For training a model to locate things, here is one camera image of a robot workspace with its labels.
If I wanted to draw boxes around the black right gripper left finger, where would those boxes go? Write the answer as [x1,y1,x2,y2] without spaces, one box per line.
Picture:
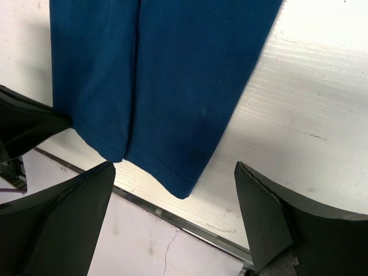
[1,162,116,276]

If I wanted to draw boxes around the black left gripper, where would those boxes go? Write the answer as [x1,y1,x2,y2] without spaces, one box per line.
[1,85,72,161]

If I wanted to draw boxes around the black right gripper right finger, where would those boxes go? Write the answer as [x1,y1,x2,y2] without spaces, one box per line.
[234,162,367,275]

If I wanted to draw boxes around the blue Mickey t-shirt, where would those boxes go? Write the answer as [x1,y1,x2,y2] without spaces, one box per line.
[49,0,282,199]

